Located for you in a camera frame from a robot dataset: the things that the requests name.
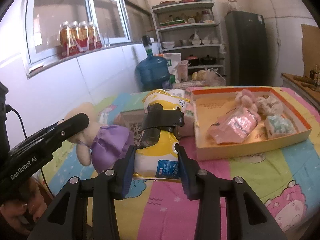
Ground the beige plush purple dress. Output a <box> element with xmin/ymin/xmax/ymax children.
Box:
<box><xmin>60</xmin><ymin>102</ymin><xmax>134</xmax><ymax>173</ymax></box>

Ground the yellow white doll pouch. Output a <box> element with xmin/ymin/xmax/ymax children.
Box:
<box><xmin>134</xmin><ymin>89</ymin><xmax>189</xmax><ymax>180</ymax></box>

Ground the person left hand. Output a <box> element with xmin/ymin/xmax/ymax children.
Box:
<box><xmin>1</xmin><ymin>177</ymin><xmax>47</xmax><ymax>236</ymax></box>

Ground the pink plastic packet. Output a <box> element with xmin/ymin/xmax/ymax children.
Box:
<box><xmin>207</xmin><ymin>106</ymin><xmax>261</xmax><ymax>144</ymax></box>

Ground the orange cardboard box tray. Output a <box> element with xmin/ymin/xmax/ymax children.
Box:
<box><xmin>191</xmin><ymin>87</ymin><xmax>312</xmax><ymax>160</ymax></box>

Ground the pink plush toy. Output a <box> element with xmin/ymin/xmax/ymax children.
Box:
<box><xmin>235</xmin><ymin>89</ymin><xmax>258</xmax><ymax>113</ymax></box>

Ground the orange drink bottle pack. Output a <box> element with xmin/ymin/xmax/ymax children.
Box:
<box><xmin>59</xmin><ymin>21</ymin><xmax>103</xmax><ymax>58</ymax></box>

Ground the plastic bag of food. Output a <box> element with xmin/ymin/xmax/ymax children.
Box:
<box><xmin>191</xmin><ymin>69</ymin><xmax>226</xmax><ymax>87</ymax></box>

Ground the colourful cartoon table cloth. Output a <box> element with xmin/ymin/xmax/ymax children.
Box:
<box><xmin>29</xmin><ymin>87</ymin><xmax>319</xmax><ymax>239</ymax></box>

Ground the blue water jug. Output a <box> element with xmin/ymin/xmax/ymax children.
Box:
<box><xmin>137</xmin><ymin>35</ymin><xmax>170</xmax><ymax>91</ymax></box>

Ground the green white tissue pack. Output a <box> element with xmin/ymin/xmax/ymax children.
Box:
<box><xmin>264</xmin><ymin>115</ymin><xmax>296</xmax><ymax>139</ymax></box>

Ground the pink plastic bucket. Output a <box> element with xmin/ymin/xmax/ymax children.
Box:
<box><xmin>176</xmin><ymin>60</ymin><xmax>189</xmax><ymax>82</ymax></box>

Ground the white flour sack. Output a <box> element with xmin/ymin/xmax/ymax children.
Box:
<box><xmin>163</xmin><ymin>53</ymin><xmax>181</xmax><ymax>83</ymax></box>

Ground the dark grey refrigerator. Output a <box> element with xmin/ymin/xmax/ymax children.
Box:
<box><xmin>225</xmin><ymin>11</ymin><xmax>271</xmax><ymax>86</ymax></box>

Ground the white metal shelf rack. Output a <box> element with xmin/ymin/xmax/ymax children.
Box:
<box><xmin>151</xmin><ymin>1</ymin><xmax>226</xmax><ymax>77</ymax></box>

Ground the glass jar on refrigerator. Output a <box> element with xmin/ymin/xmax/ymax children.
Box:
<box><xmin>227</xmin><ymin>0</ymin><xmax>238</xmax><ymax>14</ymax></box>

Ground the black cable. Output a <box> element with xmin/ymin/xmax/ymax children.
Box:
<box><xmin>5</xmin><ymin>103</ymin><xmax>54</xmax><ymax>197</ymax></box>

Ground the cardboard wall sheet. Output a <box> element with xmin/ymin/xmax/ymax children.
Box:
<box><xmin>301</xmin><ymin>24</ymin><xmax>320</xmax><ymax>76</ymax></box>

